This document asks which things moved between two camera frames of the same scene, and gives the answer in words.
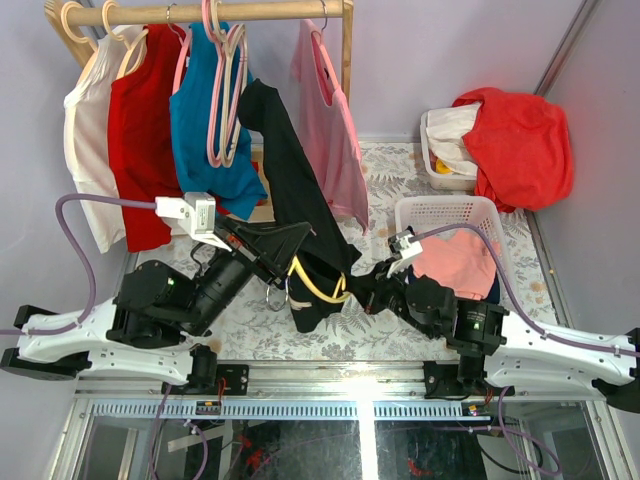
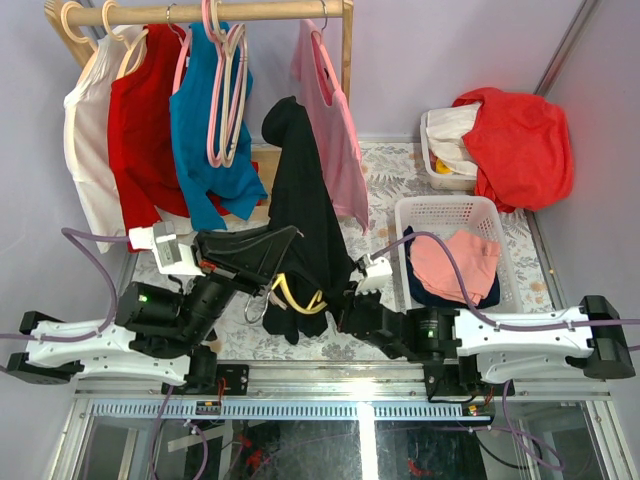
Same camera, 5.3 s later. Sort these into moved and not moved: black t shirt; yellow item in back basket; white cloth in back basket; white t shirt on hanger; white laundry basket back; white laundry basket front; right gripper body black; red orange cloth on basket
Moved: right gripper body black; black t shirt
Not moved: yellow item in back basket; white laundry basket front; red orange cloth on basket; white cloth in back basket; white t shirt on hanger; white laundry basket back
